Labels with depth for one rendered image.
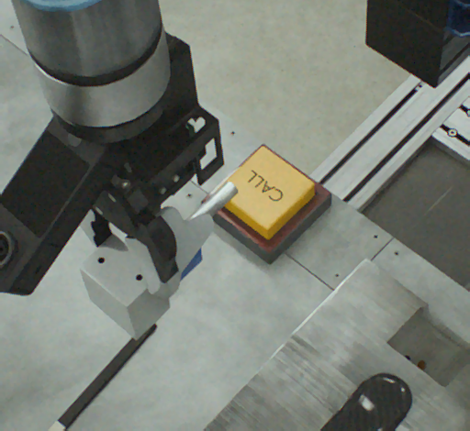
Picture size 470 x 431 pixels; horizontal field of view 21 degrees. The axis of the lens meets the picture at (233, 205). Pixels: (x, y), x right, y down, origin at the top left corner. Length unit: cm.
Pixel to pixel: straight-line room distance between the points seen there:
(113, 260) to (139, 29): 27
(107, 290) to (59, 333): 18
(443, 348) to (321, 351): 10
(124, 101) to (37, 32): 7
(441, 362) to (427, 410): 6
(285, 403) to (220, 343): 13
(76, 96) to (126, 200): 10
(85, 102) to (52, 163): 8
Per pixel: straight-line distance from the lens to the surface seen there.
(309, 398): 90
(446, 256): 173
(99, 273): 87
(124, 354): 101
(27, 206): 74
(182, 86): 75
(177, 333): 102
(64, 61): 65
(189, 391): 100
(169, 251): 79
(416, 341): 94
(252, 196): 103
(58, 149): 74
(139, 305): 87
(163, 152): 76
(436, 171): 180
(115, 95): 67
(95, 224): 86
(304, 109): 211
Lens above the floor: 171
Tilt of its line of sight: 58 degrees down
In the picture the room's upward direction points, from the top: 7 degrees counter-clockwise
